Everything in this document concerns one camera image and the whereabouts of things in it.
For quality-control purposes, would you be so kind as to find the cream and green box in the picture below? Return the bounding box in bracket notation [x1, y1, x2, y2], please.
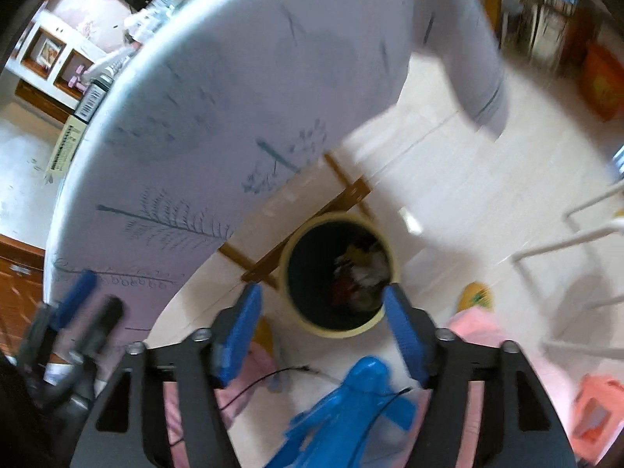
[44, 73, 118, 186]

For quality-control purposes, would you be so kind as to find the person's leg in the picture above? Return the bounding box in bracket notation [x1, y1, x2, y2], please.
[163, 341, 276, 468]
[414, 307, 586, 468]

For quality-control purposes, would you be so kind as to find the wooden table frame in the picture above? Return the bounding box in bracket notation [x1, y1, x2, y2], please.
[219, 151, 376, 288]

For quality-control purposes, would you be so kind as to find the tree print tablecloth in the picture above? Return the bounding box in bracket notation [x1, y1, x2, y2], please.
[41, 0, 510, 347]

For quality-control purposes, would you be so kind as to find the person's left yellow slipper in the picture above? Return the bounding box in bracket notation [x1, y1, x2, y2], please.
[256, 316, 276, 352]

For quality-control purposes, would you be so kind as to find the person's right leg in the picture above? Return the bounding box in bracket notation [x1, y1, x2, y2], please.
[414, 307, 586, 468]

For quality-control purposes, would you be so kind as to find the person's yellow slipper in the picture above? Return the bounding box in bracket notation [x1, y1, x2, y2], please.
[256, 316, 276, 352]
[458, 280, 494, 314]

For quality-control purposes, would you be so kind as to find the white metal rack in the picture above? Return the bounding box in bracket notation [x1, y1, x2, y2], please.
[512, 185, 624, 352]

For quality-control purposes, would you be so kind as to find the person's left leg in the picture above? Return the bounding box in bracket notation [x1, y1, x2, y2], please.
[163, 341, 276, 468]

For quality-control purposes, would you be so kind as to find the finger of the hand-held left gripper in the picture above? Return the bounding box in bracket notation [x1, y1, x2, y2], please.
[19, 269, 98, 381]
[68, 295, 125, 366]

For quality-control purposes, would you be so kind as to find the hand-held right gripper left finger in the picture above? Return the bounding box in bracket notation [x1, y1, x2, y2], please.
[71, 283, 264, 468]

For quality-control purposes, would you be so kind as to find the blue plastic stool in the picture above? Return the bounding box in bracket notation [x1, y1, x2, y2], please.
[266, 356, 420, 468]

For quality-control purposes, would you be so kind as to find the brown wooden door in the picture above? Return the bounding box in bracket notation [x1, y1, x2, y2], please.
[0, 234, 50, 352]

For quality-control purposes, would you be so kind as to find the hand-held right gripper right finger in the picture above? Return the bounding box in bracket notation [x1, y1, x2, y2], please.
[383, 283, 578, 468]

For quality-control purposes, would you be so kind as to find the person's right yellow slipper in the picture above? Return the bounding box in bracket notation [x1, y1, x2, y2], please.
[458, 280, 494, 314]

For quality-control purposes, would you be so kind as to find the round cream trash bin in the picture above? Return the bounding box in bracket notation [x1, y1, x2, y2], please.
[279, 212, 403, 339]

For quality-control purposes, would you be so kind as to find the framed picture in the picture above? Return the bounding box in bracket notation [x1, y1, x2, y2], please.
[36, 39, 66, 66]

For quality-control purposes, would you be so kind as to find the red plastic bucket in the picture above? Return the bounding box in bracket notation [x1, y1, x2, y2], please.
[578, 41, 624, 122]

